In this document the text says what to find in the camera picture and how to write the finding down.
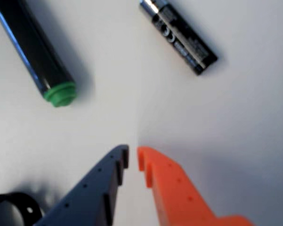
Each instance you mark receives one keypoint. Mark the black cylindrical battery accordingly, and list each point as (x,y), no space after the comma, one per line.
(181,37)

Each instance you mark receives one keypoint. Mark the black marker with green cap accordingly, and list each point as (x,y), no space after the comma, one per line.
(35,44)

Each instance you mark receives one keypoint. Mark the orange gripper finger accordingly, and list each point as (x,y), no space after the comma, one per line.
(176,197)

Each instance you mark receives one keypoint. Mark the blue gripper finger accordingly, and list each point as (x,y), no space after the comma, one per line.
(89,200)

